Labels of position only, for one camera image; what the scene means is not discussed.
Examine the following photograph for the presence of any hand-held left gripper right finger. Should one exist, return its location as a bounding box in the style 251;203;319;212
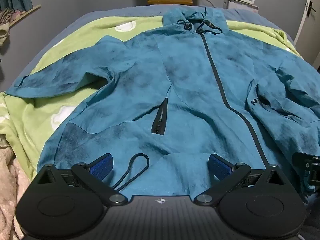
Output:
194;153;288;207

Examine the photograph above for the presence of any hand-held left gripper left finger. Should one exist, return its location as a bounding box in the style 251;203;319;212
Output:
32;153;128;207

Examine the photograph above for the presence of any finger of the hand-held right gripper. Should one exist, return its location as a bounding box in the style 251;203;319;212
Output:
292;152;320;188

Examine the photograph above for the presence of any teal hooded jacket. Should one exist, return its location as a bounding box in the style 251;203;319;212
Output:
5;7;320;198

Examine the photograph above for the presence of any pile of patterned clothes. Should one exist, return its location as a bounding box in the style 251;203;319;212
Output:
0;8;17;45

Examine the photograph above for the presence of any pink fleece blanket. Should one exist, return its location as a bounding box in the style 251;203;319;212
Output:
0;132;33;240

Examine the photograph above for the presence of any green blanket with white print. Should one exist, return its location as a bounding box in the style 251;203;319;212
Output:
0;15;304;180

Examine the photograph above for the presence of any white door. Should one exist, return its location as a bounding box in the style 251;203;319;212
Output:
294;0;320;68

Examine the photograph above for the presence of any wooden window sill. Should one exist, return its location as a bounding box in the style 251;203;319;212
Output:
9;4;42;27

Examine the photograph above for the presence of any wooden monitor stand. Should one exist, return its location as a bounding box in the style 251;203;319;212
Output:
147;0;193;6

